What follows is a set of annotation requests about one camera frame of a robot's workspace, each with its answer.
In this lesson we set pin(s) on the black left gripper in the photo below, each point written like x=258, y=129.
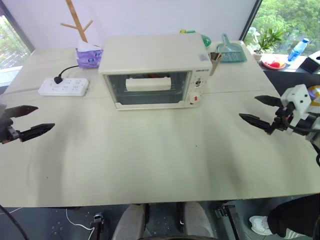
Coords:
x=11, y=136

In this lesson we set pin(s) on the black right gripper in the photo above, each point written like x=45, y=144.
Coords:
x=282, y=120

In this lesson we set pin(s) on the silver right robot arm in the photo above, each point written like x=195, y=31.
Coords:
x=313, y=120

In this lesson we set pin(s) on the plate with red fruit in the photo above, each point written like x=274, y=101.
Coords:
x=273, y=64

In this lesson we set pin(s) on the white toaster oven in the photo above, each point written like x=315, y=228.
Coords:
x=150, y=52

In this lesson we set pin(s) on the white power strip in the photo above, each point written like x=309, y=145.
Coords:
x=63, y=87

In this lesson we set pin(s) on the purple yellow object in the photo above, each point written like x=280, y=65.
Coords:
x=315, y=93

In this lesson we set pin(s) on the teal dustpan with brush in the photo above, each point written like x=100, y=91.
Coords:
x=231, y=53

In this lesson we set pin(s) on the black box white top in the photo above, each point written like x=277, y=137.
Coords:
x=311, y=63

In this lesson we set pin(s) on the blue water bottle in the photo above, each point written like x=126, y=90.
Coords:
x=297, y=50

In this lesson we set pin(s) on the grey holder with brown sticks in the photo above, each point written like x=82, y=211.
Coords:
x=214, y=62

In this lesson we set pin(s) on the potted green plant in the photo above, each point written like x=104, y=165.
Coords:
x=266, y=40

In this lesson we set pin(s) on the purple tissue box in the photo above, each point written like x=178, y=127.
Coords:
x=88, y=58

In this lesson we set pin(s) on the green round object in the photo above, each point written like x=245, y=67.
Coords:
x=206, y=40

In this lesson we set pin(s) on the wooden branch stand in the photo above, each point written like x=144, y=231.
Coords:
x=81, y=27

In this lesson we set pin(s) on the person leg black trousers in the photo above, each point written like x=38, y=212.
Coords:
x=295, y=217

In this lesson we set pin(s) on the green yellow toy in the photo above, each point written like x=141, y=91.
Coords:
x=187, y=31

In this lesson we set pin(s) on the black table leg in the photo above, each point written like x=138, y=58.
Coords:
x=98, y=225
x=230, y=217

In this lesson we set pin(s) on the white sneaker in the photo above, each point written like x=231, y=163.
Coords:
x=258, y=223

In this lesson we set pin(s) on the beige rounded leg shape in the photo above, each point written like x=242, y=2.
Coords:
x=131, y=222
x=198, y=220

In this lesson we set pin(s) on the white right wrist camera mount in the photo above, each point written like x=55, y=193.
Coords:
x=300, y=100

